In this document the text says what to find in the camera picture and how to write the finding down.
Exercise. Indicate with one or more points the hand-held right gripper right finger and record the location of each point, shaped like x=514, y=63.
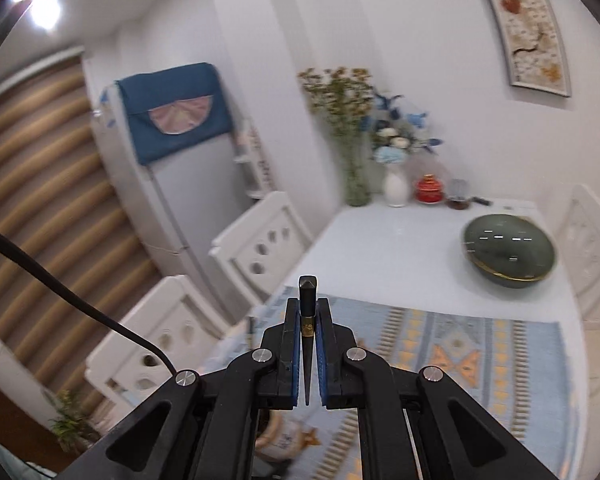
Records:
x=321, y=365

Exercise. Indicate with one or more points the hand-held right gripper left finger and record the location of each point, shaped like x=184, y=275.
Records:
x=294, y=365

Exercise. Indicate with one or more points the black chopstick with gold band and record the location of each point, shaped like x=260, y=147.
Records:
x=307, y=300

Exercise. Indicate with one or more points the bamboo utensil holder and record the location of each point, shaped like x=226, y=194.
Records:
x=275, y=442

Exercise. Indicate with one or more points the white wooden chair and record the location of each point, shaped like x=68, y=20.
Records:
x=587, y=245
x=260, y=245
x=150, y=330

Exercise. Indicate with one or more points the blue patterned woven table mat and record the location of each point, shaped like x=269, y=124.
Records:
x=455, y=360

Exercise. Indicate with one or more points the white ceramic vase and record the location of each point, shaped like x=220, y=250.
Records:
x=396, y=187

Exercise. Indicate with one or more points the red lidded teacup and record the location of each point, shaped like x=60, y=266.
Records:
x=428, y=190

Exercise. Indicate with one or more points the white storage shelf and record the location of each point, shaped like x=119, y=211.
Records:
x=252, y=160

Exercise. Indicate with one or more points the dark green bowl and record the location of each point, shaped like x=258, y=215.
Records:
x=507, y=257

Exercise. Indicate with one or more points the small dark slotted spatula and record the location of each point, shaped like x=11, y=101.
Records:
x=457, y=192

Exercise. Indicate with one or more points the small black object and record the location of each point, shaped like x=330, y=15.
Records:
x=480, y=201

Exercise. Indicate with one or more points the green potted plant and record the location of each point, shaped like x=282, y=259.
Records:
x=70, y=420

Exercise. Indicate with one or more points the blue and white flowers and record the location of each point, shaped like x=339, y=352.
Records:
x=395, y=135

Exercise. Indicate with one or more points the yellow dried flowers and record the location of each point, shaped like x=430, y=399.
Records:
x=340, y=95

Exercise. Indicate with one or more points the blue refrigerator cover cloth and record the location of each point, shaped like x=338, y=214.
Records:
x=180, y=85

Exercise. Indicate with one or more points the long framed wall picture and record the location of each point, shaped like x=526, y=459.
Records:
x=527, y=25

